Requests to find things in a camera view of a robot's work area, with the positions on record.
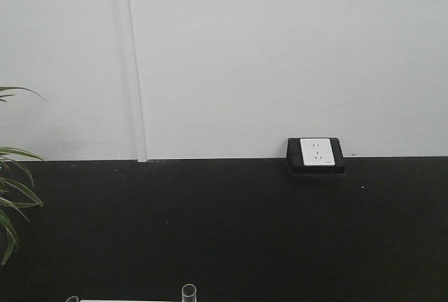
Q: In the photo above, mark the black socket mounting box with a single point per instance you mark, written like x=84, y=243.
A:
x=295, y=162

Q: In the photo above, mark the white wall power socket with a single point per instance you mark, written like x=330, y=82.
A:
x=317, y=152

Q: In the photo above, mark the small transparent glass bottle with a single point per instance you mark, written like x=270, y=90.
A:
x=73, y=299

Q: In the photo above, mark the green potted plant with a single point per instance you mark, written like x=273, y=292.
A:
x=9, y=184

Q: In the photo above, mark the white rack with holes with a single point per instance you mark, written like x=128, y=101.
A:
x=92, y=300

